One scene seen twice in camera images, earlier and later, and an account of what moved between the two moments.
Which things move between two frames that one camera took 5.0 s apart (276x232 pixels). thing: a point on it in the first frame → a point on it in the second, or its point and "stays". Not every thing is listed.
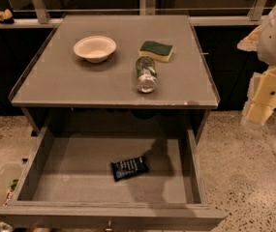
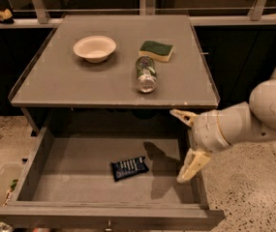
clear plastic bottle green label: (146, 74) stays
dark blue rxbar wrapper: (124, 168) stays
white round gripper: (275, 41) → (207, 130)
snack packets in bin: (9, 195) stays
